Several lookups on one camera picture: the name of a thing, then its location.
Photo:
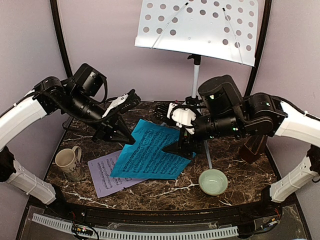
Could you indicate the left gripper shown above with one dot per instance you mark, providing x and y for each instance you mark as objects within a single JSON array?
[{"x": 108, "y": 128}]

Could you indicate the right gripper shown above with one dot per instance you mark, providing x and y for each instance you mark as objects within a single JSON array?
[{"x": 182, "y": 148}]

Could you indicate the blue sheet music page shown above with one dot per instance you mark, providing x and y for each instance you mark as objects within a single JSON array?
[{"x": 145, "y": 159}]

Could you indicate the purple sheet music page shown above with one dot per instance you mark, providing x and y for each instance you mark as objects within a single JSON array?
[{"x": 100, "y": 170}]

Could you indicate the brown wooden metronome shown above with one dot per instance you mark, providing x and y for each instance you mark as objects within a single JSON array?
[{"x": 253, "y": 148}]

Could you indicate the grey folding music stand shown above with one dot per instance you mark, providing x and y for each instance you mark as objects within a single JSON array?
[{"x": 225, "y": 30}]

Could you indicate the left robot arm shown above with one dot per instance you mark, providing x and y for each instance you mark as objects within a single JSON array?
[{"x": 72, "y": 96}]

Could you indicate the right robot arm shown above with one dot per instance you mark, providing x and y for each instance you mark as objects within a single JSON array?
[{"x": 221, "y": 111}]

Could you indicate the pale green ceramic bowl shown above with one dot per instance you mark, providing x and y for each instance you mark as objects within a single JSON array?
[{"x": 213, "y": 182}]

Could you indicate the cream printed mug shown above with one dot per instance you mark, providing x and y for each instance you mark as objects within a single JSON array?
[{"x": 69, "y": 161}]

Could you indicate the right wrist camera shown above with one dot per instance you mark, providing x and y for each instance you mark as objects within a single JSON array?
[{"x": 179, "y": 115}]

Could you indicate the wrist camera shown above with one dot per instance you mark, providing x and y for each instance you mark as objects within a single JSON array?
[
  {"x": 123, "y": 103},
  {"x": 179, "y": 115}
]

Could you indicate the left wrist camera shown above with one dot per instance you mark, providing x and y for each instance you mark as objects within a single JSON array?
[{"x": 123, "y": 103}]

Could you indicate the grey slotted cable duct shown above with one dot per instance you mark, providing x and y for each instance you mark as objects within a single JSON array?
[{"x": 133, "y": 232}]

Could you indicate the right black frame post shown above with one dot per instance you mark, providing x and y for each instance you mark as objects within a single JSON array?
[{"x": 260, "y": 47}]

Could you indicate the black frame post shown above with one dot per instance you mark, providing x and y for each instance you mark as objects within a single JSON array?
[
  {"x": 260, "y": 47},
  {"x": 60, "y": 37}
]

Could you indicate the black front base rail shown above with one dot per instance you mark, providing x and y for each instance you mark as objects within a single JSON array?
[{"x": 161, "y": 210}]

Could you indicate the left black frame post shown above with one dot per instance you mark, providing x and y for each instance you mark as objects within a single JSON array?
[{"x": 60, "y": 37}]

